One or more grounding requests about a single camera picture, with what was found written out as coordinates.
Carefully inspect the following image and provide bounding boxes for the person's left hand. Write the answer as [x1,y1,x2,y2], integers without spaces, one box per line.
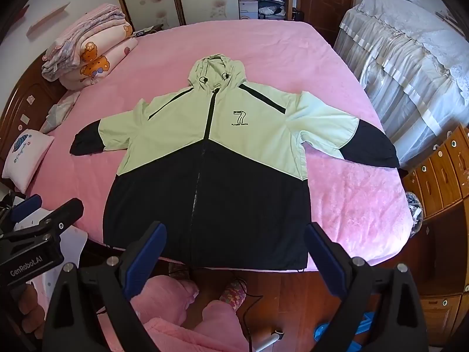
[13,282,50,341]

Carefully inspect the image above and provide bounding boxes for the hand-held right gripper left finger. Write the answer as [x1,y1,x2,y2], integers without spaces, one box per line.
[42,221,169,352]

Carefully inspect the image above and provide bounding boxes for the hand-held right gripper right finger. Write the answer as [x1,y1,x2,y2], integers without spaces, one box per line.
[304,222,429,352]

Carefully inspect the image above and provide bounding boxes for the white embroidered pillow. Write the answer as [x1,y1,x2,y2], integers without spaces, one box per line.
[2,129,55,194]

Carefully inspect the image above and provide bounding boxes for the pink wall strip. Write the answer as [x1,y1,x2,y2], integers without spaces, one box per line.
[26,3,71,38]

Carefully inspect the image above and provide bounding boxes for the blue plastic object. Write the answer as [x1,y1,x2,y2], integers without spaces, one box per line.
[313,312,376,352]

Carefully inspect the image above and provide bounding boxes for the folded pink cartoon quilt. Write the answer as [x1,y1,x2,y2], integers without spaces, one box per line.
[66,22,139,90]

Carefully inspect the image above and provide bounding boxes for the pink bed sheet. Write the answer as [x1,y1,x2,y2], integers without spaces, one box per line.
[37,20,422,275]

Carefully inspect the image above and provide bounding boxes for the folded pink striped blanket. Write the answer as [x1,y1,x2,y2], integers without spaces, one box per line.
[41,3,127,81]

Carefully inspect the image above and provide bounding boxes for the patterned cloth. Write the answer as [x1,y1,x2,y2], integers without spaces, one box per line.
[405,191,426,237]

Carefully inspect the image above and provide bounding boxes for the wooden drawer cabinet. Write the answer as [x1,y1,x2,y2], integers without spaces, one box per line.
[403,125,469,338]

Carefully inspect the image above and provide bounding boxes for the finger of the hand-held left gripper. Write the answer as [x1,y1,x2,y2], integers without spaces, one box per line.
[0,192,43,228]
[33,197,86,234]

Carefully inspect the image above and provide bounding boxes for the colourful knitted slipper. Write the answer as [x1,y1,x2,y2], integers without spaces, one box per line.
[219,279,249,309]

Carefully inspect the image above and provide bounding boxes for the person's pink pajama legs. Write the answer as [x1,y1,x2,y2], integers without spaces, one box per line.
[130,275,253,352]

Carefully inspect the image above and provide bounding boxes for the green and black hooded jacket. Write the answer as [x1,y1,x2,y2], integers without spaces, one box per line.
[69,54,401,274]

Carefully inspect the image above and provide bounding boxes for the grey crumpled cloth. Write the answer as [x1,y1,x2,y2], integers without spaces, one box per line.
[40,91,82,134]

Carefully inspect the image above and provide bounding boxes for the wooden headboard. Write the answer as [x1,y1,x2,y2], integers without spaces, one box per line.
[0,49,70,162]

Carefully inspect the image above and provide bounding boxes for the wooden door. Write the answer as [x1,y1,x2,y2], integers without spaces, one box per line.
[295,0,358,41]

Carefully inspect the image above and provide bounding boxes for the black cable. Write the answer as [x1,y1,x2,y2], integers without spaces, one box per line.
[234,277,257,352]

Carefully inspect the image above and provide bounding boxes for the white tube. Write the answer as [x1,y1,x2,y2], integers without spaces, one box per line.
[253,328,284,352]

